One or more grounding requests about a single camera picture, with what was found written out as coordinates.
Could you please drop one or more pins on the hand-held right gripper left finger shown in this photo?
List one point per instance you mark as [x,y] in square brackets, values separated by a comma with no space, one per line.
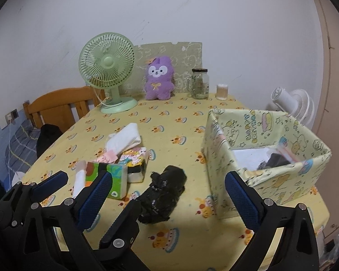
[94,200]

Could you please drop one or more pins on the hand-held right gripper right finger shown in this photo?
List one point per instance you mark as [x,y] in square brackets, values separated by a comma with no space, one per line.
[240,200]

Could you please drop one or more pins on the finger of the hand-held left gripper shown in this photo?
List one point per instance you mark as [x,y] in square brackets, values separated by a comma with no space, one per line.
[124,225]
[52,183]

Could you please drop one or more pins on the green tissue pack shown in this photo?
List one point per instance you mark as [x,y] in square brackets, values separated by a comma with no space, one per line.
[115,177]

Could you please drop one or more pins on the yellow patterned storage box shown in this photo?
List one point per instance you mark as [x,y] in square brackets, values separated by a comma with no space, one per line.
[214,175]

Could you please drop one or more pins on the black plastic bag bundle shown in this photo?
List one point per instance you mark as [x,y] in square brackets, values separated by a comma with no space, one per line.
[161,197]

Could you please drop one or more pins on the pink printed packet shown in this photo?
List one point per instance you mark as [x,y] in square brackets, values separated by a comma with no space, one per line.
[108,155]

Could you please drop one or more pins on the colourful cartoon tissue pack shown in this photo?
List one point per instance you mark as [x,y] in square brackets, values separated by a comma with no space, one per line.
[135,158]

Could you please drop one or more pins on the white cloth bundle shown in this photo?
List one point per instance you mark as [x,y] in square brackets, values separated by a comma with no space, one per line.
[124,138]

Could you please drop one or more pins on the white packet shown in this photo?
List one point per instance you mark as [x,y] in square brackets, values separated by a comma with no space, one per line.
[250,159]

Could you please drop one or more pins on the black garment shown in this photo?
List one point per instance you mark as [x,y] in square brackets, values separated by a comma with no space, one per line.
[48,138]

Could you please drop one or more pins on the blue plaid bedding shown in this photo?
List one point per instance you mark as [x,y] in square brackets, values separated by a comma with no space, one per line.
[19,146]

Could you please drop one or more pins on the black cloth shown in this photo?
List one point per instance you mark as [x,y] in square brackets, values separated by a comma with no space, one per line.
[276,161]

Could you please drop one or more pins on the wooden chair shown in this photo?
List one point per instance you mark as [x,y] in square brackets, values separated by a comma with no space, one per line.
[56,104]

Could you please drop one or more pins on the yellow printed tablecloth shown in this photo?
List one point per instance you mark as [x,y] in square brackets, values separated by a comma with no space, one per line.
[169,124]

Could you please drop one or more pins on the clear plastic bag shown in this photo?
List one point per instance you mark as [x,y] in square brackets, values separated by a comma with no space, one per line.
[337,245]

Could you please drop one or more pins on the cotton swab container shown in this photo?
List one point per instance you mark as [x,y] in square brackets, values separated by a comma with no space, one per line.
[222,92]

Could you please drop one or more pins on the white standing fan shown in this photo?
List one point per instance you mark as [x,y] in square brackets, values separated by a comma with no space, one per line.
[295,101]

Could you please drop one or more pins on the glass jar with black lid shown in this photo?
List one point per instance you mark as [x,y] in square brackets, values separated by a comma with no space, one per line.
[199,84]

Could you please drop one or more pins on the beige door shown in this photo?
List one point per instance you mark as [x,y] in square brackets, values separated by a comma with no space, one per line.
[336,118]

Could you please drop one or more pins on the green desk fan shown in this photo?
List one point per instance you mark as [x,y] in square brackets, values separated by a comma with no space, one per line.
[107,62]

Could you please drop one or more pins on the purple plush toy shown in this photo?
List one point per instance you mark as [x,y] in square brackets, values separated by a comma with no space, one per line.
[158,82]

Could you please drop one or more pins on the green patterned board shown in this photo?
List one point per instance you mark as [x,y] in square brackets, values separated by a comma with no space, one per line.
[186,59]

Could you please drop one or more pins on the wall outlet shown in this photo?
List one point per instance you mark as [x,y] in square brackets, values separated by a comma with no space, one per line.
[12,115]

